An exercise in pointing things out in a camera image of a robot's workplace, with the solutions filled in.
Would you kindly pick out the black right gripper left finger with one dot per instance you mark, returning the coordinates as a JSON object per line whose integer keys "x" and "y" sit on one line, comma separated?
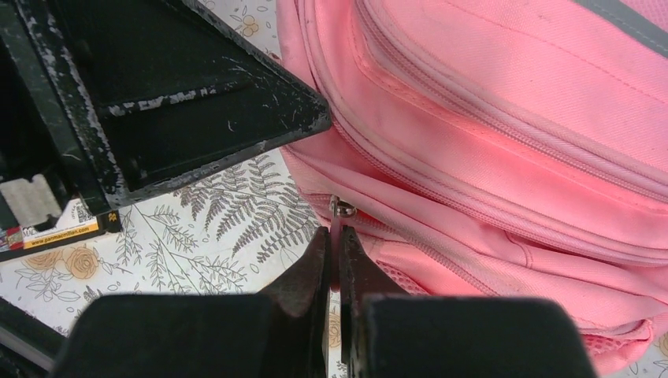
{"x": 279, "y": 331}

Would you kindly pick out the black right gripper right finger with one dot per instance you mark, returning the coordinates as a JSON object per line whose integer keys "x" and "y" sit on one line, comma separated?
{"x": 387, "y": 332}

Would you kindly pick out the black paperback book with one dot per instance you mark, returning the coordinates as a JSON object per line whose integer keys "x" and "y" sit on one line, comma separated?
{"x": 76, "y": 224}

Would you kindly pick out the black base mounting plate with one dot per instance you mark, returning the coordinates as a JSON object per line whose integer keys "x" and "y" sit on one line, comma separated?
{"x": 28, "y": 346}

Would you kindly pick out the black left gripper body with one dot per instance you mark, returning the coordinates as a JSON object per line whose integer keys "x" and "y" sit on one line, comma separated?
{"x": 43, "y": 165}

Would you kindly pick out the pink student backpack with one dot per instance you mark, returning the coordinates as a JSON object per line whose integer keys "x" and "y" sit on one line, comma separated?
{"x": 499, "y": 148}

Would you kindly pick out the floral patterned table mat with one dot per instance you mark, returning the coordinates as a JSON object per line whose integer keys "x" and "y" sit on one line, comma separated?
{"x": 230, "y": 233}

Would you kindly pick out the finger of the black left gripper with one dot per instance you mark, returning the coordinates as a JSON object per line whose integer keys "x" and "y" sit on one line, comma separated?
{"x": 175, "y": 94}

